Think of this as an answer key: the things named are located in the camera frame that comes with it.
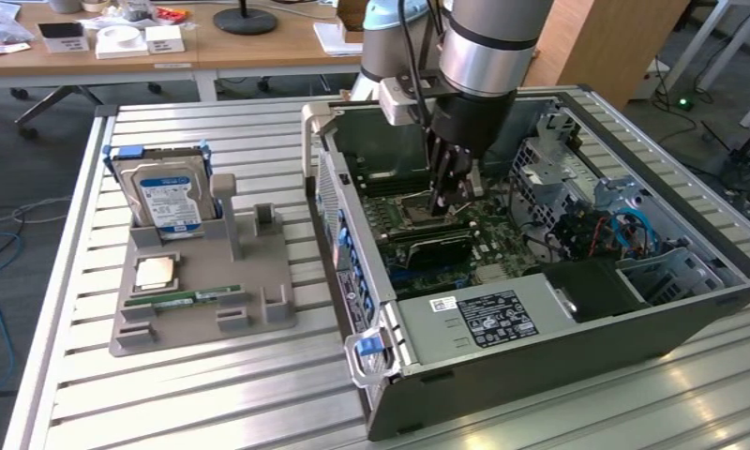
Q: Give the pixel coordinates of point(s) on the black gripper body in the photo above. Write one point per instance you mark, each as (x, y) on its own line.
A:
(472, 119)

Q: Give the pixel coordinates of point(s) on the black graphics card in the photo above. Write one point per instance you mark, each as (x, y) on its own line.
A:
(440, 253)

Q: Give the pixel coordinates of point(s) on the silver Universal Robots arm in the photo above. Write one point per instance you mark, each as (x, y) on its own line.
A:
(488, 61)

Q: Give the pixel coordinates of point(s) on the metal socket cover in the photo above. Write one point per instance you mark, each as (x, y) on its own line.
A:
(479, 185)

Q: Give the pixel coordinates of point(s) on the CPU socket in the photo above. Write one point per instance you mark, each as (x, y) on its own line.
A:
(416, 211)

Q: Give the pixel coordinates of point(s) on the perforated metal drive cage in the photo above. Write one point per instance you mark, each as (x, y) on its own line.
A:
(551, 187)

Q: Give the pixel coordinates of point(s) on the green motherboard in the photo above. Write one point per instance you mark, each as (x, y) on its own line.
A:
(500, 234)

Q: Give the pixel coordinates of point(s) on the blue expansion slot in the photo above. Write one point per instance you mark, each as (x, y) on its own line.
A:
(400, 274)

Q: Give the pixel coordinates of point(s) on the silver chipset heatsink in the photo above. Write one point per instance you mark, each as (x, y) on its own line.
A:
(491, 274)

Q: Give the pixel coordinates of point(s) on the white paper stack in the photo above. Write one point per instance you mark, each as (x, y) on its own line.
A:
(335, 40)

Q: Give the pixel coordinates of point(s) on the wooden cabinet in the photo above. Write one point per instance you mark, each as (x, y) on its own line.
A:
(619, 47)

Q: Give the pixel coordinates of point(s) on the brown cardboard box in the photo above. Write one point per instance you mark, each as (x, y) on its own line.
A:
(351, 14)

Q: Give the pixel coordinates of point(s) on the grey power supply unit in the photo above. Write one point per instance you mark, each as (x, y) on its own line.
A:
(432, 337)

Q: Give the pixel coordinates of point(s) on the blue case latch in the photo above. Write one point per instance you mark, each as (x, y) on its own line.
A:
(368, 347)

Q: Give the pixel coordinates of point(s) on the metal disk bay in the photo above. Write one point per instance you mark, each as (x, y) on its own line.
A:
(670, 276)

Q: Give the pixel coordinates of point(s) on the grey parts rack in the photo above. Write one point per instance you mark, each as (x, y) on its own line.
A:
(219, 272)

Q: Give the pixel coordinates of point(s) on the black round lamp base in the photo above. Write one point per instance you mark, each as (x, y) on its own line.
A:
(244, 21)

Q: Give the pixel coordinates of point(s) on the hard disk in blue caddy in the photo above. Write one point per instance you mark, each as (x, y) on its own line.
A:
(168, 201)

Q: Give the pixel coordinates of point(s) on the open grey PC case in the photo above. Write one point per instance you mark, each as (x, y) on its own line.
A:
(538, 375)

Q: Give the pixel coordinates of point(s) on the copper-topped CPU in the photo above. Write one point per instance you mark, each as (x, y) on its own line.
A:
(156, 274)

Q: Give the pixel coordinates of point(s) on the plain white box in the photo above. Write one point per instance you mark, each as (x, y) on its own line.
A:
(164, 40)

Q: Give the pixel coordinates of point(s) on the red small item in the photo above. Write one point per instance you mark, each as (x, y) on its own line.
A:
(170, 15)

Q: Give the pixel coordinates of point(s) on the white box with tape roll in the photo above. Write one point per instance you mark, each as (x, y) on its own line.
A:
(122, 44)

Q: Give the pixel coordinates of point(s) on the white box with black top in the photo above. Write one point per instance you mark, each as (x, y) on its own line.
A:
(63, 37)

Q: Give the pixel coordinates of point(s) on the grey cup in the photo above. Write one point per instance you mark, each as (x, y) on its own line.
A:
(66, 5)

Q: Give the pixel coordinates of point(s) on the wooden desk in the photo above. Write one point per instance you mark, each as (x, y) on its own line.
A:
(26, 63)

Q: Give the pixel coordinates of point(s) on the white label card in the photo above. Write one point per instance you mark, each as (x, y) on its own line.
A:
(6, 49)

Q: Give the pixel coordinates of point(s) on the clear plastic bag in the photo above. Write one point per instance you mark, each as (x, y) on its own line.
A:
(0, 23)

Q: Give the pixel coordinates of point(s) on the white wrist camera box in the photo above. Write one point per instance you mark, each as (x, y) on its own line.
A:
(398, 105)

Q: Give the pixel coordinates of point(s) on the white desk frame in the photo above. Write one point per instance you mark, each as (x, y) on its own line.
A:
(695, 44)

